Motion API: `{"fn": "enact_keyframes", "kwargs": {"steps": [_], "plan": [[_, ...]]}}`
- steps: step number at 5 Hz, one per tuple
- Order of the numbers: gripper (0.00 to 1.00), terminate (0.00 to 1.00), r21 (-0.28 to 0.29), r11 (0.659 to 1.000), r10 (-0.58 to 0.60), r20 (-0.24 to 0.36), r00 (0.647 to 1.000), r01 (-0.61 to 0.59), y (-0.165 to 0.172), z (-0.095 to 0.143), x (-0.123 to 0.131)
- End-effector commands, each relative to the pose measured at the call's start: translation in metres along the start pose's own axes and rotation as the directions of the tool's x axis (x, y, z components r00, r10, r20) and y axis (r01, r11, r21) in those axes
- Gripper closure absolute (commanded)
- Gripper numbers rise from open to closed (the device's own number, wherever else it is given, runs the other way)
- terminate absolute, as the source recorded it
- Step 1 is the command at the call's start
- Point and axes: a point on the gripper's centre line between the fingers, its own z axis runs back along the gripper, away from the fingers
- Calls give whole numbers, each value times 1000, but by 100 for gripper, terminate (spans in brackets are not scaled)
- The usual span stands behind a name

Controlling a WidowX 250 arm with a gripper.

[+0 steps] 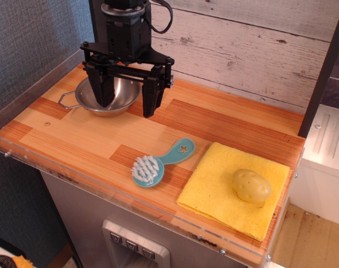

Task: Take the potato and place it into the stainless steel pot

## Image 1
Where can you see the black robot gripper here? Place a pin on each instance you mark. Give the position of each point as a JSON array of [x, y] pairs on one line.
[[128, 54]]

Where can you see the yellow cloth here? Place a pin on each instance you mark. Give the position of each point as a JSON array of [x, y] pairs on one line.
[[209, 191]]

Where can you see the yellow toy potato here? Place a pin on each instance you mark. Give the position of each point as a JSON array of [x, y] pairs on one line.
[[250, 186]]

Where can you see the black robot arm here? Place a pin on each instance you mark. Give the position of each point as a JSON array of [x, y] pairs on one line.
[[124, 5]]

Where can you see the teal scrub brush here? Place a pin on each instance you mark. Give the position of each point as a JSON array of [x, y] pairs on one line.
[[148, 171]]

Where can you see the clear acrylic table guard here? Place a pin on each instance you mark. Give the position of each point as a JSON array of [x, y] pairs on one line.
[[98, 152]]

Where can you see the grey cabinet with dispenser panel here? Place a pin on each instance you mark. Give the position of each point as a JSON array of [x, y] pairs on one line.
[[107, 234]]

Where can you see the black and yellow object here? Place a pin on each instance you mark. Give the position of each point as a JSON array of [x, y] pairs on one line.
[[11, 256]]

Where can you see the white toy sink unit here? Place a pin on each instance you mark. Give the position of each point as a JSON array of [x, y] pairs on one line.
[[315, 187]]

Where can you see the steel pot with wire handles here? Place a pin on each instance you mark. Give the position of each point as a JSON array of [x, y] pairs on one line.
[[114, 97]]

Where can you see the dark left frame post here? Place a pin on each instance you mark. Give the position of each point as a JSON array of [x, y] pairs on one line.
[[98, 20]]

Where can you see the dark frame post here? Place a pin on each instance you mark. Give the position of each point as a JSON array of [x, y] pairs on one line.
[[98, 20], [324, 75]]

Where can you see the dark right frame post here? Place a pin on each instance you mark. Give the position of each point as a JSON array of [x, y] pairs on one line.
[[324, 75]]

